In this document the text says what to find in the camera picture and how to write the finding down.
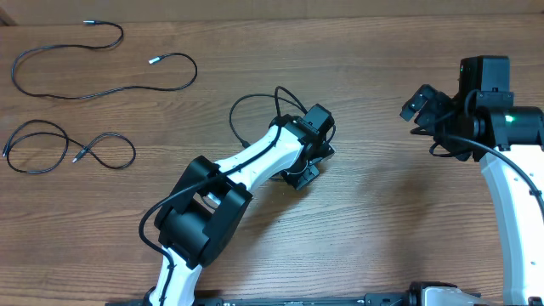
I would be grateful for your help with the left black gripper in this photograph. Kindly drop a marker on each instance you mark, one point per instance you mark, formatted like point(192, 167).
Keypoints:
point(299, 182)

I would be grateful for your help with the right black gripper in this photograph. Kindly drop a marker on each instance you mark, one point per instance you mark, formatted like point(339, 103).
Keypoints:
point(434, 101)

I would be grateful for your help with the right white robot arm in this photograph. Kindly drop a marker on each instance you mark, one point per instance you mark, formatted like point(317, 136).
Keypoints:
point(481, 122)

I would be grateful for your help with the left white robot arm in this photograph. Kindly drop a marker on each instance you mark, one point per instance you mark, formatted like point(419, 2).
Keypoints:
point(199, 217)

